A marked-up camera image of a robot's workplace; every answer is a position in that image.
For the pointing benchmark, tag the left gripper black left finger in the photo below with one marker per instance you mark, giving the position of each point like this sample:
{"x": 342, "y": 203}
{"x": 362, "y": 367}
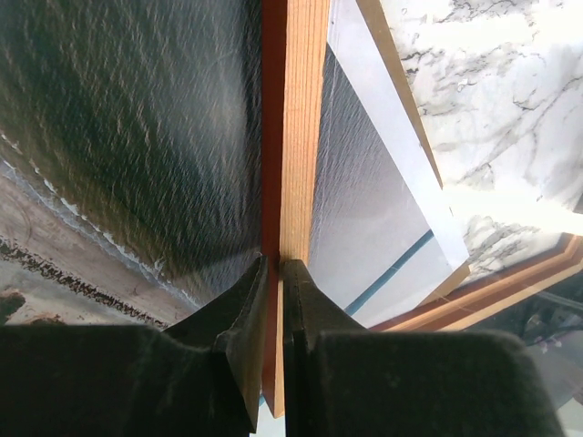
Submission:
{"x": 200, "y": 377}

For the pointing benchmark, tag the landscape photo print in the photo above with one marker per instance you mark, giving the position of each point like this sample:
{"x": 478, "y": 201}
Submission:
{"x": 131, "y": 166}

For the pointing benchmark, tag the orange wooden picture frame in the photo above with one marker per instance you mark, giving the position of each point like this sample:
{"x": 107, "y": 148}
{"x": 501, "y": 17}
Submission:
{"x": 482, "y": 73}

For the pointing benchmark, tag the brown cardboard backing board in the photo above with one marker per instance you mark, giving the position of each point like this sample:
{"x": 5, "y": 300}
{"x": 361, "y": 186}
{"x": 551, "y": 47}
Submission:
{"x": 374, "y": 17}

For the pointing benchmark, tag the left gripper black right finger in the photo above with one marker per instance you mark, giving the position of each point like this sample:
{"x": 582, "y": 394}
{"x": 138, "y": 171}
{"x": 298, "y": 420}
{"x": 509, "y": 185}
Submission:
{"x": 341, "y": 379}

